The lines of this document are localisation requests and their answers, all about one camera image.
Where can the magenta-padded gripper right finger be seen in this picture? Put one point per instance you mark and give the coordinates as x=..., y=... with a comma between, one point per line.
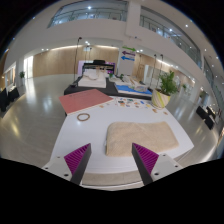
x=146, y=159

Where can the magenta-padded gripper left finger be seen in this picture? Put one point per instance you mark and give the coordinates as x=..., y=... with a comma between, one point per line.
x=78, y=159

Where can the beige towel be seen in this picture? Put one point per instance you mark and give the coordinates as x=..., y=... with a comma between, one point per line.
x=141, y=138

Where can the small wooden token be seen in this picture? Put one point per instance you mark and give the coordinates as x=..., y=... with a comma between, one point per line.
x=154, y=110
x=165, y=113

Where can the colourful printed paper sheet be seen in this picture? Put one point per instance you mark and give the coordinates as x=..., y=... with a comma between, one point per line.
x=133, y=102

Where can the pink flat board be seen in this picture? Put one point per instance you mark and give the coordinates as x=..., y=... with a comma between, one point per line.
x=85, y=100

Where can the potted plant in striped pot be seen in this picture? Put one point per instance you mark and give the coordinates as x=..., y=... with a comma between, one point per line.
x=160, y=96

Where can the blue-based architectural model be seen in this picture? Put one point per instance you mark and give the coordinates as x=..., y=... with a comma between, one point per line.
x=130, y=89

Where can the group of black chairs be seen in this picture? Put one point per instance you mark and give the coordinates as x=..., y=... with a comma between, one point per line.
x=205, y=115
x=5, y=98

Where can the black display platform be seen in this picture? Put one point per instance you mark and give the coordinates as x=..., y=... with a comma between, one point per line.
x=110, y=90

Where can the white architectural model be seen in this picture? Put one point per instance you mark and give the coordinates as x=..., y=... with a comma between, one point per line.
x=91, y=81

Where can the white sign with arrows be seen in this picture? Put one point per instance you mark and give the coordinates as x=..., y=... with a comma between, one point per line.
x=126, y=63

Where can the tall black lamp stand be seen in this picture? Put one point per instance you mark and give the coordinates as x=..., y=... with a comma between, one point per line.
x=76, y=60

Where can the small distant potted plant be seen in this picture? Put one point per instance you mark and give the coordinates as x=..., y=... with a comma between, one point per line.
x=22, y=75

